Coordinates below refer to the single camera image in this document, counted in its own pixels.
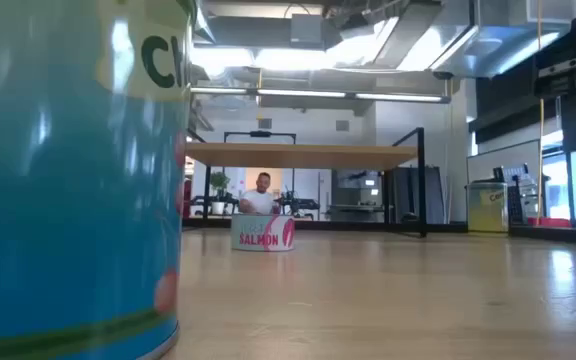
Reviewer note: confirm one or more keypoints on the person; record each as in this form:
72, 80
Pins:
259, 200

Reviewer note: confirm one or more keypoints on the yellow green can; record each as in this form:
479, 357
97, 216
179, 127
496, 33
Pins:
488, 210

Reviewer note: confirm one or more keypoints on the teal salmon can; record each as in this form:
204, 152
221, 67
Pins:
263, 237

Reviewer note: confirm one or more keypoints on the black gantry frame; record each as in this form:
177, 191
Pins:
260, 134

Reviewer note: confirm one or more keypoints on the black background robot arm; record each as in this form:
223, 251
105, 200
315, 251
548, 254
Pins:
298, 204

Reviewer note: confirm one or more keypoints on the long ceiling light strip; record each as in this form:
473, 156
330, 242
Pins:
298, 93

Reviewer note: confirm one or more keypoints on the black aluminium frame bar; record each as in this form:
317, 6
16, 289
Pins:
343, 226

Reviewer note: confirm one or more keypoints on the red tray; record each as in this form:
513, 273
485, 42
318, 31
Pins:
548, 222

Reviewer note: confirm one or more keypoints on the potted green plant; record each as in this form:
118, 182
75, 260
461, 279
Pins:
219, 182

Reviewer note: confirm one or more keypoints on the white board panel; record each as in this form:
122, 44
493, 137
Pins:
503, 160

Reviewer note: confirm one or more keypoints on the dark grey panel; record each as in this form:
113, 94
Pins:
408, 195

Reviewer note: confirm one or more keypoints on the grey metal cabinet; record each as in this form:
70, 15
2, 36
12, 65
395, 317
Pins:
355, 195

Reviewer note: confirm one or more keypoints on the wooden shelf black legs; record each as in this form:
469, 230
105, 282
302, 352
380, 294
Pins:
298, 156

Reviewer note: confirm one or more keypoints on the black perforated rack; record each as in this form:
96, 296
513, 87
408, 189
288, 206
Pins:
518, 200

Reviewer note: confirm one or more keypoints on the silver rectangular air duct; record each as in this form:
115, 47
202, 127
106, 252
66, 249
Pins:
468, 40

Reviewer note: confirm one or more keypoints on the black aluminium frame rail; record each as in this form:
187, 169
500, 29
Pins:
558, 234

